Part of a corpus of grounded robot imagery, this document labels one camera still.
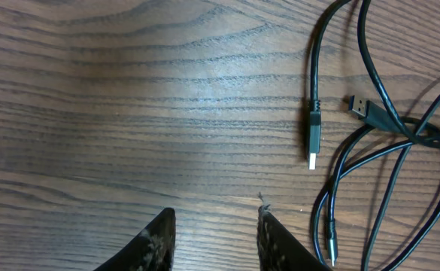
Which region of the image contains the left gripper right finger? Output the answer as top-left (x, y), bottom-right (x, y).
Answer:
top-left (256, 193), bottom-right (331, 271)

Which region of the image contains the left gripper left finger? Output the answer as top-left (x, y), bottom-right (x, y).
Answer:
top-left (94, 208), bottom-right (176, 271)

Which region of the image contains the black smooth USB cable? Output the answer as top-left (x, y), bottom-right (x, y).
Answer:
top-left (305, 0), bottom-right (352, 171)

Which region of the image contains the black USB cable bundle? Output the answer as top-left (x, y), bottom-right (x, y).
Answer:
top-left (309, 0), bottom-right (440, 271)

